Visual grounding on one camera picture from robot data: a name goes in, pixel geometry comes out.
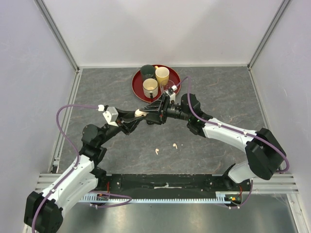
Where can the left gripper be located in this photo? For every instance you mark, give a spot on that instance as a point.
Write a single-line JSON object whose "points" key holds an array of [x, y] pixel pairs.
{"points": [[127, 122]]}

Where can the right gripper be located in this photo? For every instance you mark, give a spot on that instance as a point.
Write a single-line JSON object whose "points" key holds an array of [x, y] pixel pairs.
{"points": [[159, 118]]}

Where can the cream earbud charging case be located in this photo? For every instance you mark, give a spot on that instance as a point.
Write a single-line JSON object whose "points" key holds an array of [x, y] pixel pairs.
{"points": [[139, 113]]}

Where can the black earbud charging case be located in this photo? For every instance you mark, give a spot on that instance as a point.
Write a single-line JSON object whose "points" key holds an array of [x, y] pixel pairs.
{"points": [[149, 122]]}

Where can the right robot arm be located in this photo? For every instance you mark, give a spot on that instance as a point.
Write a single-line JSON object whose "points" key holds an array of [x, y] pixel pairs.
{"points": [[264, 154]]}

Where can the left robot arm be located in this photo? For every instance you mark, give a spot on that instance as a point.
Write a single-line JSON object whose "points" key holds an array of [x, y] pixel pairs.
{"points": [[45, 211]]}

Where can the clear glass tumbler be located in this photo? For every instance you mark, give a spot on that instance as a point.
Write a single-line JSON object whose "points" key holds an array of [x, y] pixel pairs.
{"points": [[166, 85]]}

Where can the red round tray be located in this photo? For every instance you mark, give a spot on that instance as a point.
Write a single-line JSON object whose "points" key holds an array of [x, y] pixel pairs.
{"points": [[137, 83]]}

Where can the yellow mug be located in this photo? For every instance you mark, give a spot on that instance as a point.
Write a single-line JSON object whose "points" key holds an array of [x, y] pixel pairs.
{"points": [[161, 73]]}

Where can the dark green mug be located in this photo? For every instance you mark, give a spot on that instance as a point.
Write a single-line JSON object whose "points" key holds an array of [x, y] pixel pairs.
{"points": [[147, 72]]}

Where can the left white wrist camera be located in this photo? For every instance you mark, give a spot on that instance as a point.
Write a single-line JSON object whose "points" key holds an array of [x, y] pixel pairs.
{"points": [[111, 115]]}

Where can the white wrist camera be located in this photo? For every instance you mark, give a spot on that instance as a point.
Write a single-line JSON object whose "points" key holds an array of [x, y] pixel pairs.
{"points": [[111, 115], [171, 92]]}

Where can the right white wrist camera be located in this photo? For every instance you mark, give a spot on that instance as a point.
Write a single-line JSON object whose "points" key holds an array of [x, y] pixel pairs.
{"points": [[171, 92]]}

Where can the cream mug black handle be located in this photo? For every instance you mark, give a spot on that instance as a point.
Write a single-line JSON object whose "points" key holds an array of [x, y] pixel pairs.
{"points": [[150, 88]]}

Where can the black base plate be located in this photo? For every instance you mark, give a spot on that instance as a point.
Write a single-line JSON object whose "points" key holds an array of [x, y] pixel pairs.
{"points": [[168, 185]]}

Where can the slotted cable duct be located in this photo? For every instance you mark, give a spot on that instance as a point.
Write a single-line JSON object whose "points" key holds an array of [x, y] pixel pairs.
{"points": [[218, 199]]}

